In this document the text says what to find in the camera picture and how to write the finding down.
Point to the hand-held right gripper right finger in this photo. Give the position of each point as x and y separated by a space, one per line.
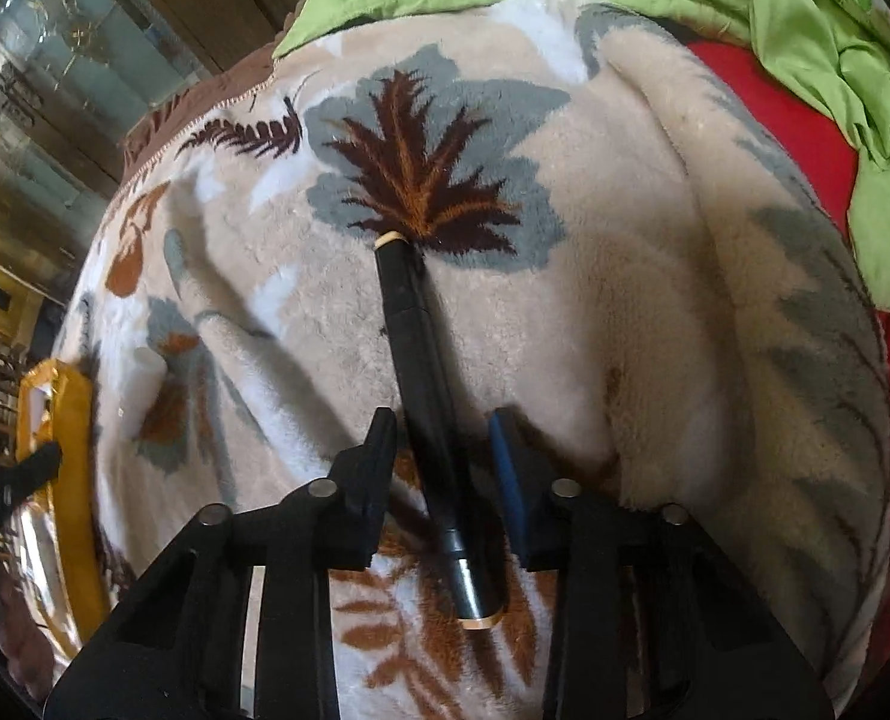
505 465

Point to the leaf printed beige blanket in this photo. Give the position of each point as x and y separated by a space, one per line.
640 315

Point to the white box yellow taped rim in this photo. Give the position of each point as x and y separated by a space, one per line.
74 465

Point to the black marker tan ends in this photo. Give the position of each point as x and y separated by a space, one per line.
419 360

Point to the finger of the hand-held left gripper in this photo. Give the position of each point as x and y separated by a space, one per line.
33 465

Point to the glass display cabinet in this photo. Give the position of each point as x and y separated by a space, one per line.
55 52

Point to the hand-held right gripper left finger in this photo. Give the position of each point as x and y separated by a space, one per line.
379 465

